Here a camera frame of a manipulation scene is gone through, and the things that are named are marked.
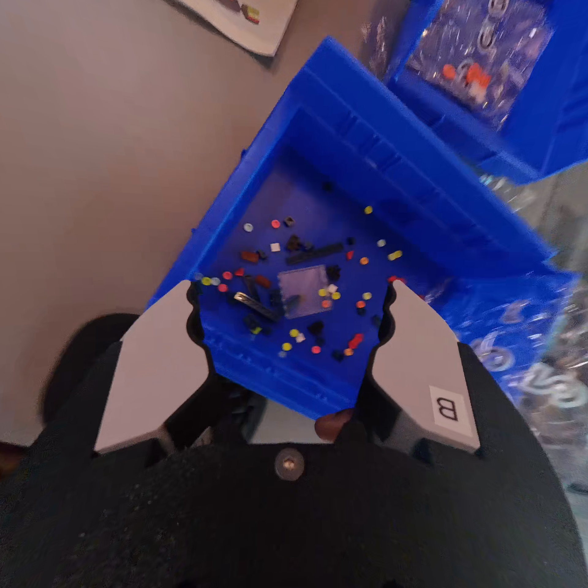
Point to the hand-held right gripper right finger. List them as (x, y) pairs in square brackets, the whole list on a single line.
[(422, 363)]

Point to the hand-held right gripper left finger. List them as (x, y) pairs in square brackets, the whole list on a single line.
[(151, 367)]

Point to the small toy bricks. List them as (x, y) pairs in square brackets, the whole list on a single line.
[(294, 294)]

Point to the blue plastic bin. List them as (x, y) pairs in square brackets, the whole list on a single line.
[(565, 115), (312, 183)]

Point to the person's right hand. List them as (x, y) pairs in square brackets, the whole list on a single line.
[(333, 425)]

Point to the clear plastic bag white print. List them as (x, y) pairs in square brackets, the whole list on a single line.
[(528, 367)]

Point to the clear bag with toy bricks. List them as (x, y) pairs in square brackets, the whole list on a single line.
[(477, 55)]

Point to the white instruction booklet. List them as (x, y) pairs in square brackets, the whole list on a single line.
[(257, 27)]

